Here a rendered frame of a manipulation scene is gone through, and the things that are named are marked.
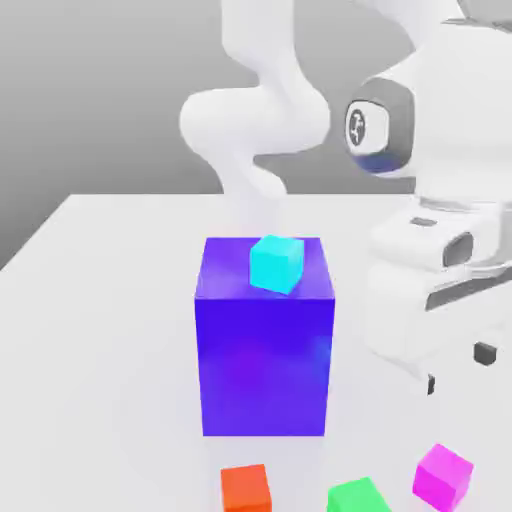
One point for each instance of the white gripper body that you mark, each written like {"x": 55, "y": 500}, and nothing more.
{"x": 400, "y": 320}

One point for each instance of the small green cube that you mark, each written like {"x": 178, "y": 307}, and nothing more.
{"x": 356, "y": 498}

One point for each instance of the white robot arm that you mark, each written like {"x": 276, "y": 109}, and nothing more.
{"x": 260, "y": 116}

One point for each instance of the small magenta cube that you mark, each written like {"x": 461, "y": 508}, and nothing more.
{"x": 442, "y": 476}

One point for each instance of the large blue box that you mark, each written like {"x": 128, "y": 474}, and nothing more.
{"x": 264, "y": 360}

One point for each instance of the small orange cube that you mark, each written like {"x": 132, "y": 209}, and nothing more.
{"x": 244, "y": 490}

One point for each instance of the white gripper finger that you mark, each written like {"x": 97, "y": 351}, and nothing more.
{"x": 430, "y": 384}
{"x": 484, "y": 354}

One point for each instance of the small cyan cube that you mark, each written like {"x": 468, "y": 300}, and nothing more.
{"x": 276, "y": 264}

